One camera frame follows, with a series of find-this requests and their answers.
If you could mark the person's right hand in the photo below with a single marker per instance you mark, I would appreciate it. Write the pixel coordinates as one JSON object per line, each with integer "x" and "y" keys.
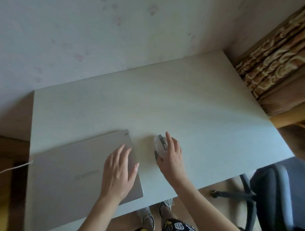
{"x": 172, "y": 164}

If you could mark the person's left hand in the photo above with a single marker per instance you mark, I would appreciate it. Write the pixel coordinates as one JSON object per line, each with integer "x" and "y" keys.
{"x": 118, "y": 173}

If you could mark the person's right thumb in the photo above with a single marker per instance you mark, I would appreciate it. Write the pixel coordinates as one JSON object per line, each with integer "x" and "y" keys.
{"x": 159, "y": 162}

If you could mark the person's left thumb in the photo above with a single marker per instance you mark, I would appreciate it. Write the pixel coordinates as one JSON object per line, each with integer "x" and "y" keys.
{"x": 135, "y": 171}

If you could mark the white and grey computer mouse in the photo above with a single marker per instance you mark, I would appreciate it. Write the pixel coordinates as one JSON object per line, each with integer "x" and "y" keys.
{"x": 161, "y": 147}

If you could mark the person's left forearm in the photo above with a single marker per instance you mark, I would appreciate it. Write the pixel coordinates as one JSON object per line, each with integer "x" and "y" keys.
{"x": 94, "y": 214}

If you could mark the person's right forearm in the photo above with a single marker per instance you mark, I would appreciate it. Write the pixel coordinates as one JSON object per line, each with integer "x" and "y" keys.
{"x": 202, "y": 207}

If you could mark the person's grey right shoe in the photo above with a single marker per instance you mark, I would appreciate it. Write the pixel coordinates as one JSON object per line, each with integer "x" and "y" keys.
{"x": 166, "y": 205}

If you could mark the person's grey shoe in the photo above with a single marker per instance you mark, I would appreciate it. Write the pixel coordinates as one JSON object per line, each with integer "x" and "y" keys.
{"x": 166, "y": 205}
{"x": 145, "y": 217}

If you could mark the person's grey left shoe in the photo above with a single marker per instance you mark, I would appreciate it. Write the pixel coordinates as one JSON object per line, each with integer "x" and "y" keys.
{"x": 145, "y": 217}

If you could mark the silver closed laptop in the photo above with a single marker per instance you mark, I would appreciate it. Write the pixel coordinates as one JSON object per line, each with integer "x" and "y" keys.
{"x": 78, "y": 171}

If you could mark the black patterned shorts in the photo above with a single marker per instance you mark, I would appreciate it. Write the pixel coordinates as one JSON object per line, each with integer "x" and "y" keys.
{"x": 177, "y": 225}

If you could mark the grey office chair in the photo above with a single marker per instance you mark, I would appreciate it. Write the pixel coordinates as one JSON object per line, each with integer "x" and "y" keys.
{"x": 274, "y": 197}

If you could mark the brown patterned curtain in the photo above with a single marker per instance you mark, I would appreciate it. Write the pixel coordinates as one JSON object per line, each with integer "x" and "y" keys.
{"x": 274, "y": 61}

